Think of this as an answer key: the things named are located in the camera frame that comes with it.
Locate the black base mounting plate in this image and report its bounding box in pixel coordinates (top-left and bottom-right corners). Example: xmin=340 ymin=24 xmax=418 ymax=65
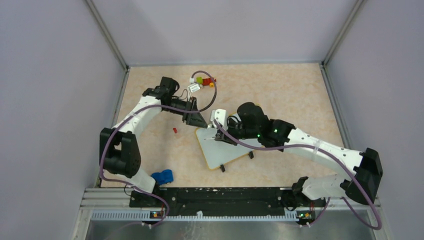
xmin=129 ymin=187 xmax=325 ymax=217

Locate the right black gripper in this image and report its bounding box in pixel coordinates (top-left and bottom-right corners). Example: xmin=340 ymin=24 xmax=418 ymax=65
xmin=215 ymin=117 xmax=260 ymax=146

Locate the blue toy car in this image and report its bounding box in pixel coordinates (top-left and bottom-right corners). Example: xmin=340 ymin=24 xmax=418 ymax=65
xmin=151 ymin=169 xmax=174 ymax=186

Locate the white whiteboard yellow edge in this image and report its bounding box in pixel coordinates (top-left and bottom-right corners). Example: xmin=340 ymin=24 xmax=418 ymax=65
xmin=195 ymin=128 xmax=254 ymax=170

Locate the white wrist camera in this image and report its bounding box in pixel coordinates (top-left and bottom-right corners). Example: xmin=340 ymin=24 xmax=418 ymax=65
xmin=210 ymin=108 xmax=229 ymax=130
xmin=186 ymin=77 xmax=203 ymax=99

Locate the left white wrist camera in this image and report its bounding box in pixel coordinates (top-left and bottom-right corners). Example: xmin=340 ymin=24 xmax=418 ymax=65
xmin=186 ymin=77 xmax=203 ymax=99

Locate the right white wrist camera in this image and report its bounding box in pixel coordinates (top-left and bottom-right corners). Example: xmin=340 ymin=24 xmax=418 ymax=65
xmin=210 ymin=108 xmax=229 ymax=130

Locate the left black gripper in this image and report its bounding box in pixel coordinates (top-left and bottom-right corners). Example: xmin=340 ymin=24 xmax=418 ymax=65
xmin=163 ymin=96 xmax=208 ymax=128

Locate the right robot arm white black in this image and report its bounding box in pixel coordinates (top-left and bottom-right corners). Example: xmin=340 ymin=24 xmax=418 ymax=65
xmin=210 ymin=102 xmax=383 ymax=206

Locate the aluminium frame rail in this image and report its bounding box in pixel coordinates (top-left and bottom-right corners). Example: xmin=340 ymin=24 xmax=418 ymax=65
xmin=72 ymin=186 xmax=388 ymax=240

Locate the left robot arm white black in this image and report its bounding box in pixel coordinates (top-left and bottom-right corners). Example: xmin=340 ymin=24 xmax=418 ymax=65
xmin=99 ymin=76 xmax=208 ymax=207

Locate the red green brick toy car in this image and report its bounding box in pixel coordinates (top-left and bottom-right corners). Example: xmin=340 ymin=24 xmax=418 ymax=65
xmin=195 ymin=77 xmax=215 ymax=88

